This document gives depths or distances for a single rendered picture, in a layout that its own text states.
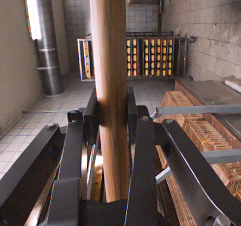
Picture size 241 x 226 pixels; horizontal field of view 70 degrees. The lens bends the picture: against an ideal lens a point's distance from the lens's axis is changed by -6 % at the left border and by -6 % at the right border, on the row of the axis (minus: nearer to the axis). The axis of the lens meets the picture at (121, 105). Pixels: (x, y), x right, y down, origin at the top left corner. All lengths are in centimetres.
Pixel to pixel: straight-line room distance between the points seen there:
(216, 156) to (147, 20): 469
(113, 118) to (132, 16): 506
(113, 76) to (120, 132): 6
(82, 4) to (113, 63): 515
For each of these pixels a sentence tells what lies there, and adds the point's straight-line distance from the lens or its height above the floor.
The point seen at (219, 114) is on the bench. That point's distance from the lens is 136.
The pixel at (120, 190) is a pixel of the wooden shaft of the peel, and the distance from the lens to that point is 24.
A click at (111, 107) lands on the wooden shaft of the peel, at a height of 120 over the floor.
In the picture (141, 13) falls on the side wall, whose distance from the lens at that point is 524.
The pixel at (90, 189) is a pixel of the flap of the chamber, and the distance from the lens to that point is 127.
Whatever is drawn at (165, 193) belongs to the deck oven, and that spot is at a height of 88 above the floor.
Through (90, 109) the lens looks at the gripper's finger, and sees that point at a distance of 16.
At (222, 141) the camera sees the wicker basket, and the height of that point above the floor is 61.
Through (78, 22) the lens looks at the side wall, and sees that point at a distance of 529.
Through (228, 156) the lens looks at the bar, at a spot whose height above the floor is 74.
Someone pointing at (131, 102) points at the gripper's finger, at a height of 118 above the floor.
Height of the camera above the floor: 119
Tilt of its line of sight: 1 degrees down
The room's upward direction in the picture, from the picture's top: 92 degrees counter-clockwise
